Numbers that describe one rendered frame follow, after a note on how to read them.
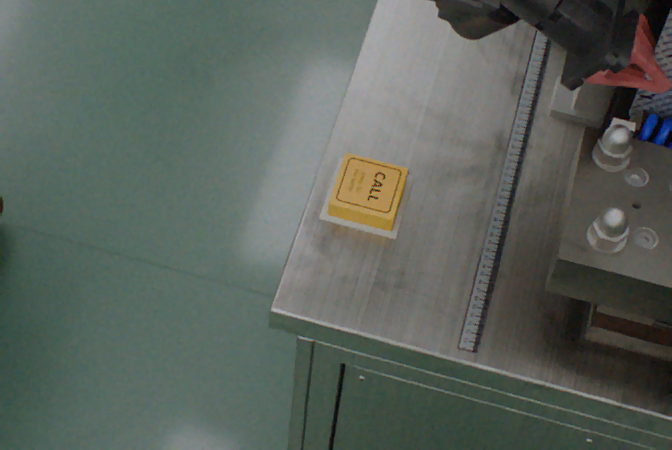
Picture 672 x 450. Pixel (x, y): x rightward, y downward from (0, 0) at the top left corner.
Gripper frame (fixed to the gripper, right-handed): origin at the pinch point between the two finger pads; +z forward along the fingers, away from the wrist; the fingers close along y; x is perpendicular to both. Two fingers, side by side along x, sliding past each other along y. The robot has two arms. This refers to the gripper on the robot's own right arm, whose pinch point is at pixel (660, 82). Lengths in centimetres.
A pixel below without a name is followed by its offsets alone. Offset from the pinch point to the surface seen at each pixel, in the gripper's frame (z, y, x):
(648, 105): 1.5, 0.2, -3.1
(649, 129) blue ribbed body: 1.9, 3.2, -2.8
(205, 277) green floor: 5, -26, -121
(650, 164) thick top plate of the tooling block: 3.1, 6.6, -3.3
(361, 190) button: -15.0, 10.9, -25.9
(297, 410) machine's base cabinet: -5, 26, -47
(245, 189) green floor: 5, -46, -121
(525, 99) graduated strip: -1.4, -8.5, -20.9
